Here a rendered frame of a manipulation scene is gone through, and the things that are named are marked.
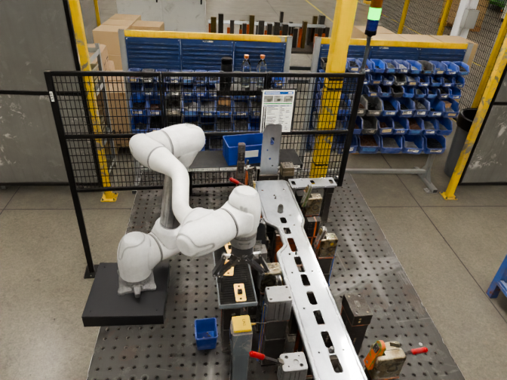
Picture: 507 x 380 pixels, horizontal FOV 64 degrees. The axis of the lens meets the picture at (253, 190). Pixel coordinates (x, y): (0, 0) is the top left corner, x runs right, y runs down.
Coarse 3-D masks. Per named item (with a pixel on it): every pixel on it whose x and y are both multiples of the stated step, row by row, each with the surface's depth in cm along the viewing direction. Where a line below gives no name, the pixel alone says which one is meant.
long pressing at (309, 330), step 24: (264, 192) 235; (288, 192) 236; (264, 216) 214; (288, 216) 216; (288, 264) 186; (312, 264) 187; (312, 288) 174; (312, 312) 163; (336, 312) 164; (312, 336) 153; (336, 336) 154; (312, 360) 144
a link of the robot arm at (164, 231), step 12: (168, 132) 162; (180, 132) 164; (192, 132) 168; (180, 144) 163; (192, 144) 168; (180, 156) 167; (192, 156) 172; (168, 180) 179; (168, 192) 183; (168, 204) 187; (168, 216) 192; (156, 228) 198; (168, 228) 197; (156, 240) 198; (168, 240) 198; (168, 252) 201
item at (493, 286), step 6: (504, 264) 295; (498, 270) 301; (504, 270) 295; (498, 276) 301; (504, 276) 298; (492, 282) 308; (498, 282) 301; (504, 282) 299; (492, 288) 308; (498, 288) 305; (504, 288) 295; (492, 294) 308; (498, 294) 309; (504, 294) 295
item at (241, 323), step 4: (236, 316) 140; (240, 316) 140; (244, 316) 140; (248, 316) 140; (232, 320) 138; (236, 320) 138; (240, 320) 138; (244, 320) 138; (248, 320) 138; (232, 324) 137; (236, 324) 137; (240, 324) 137; (244, 324) 137; (248, 324) 137; (236, 328) 135; (240, 328) 135; (244, 328) 136; (248, 328) 136
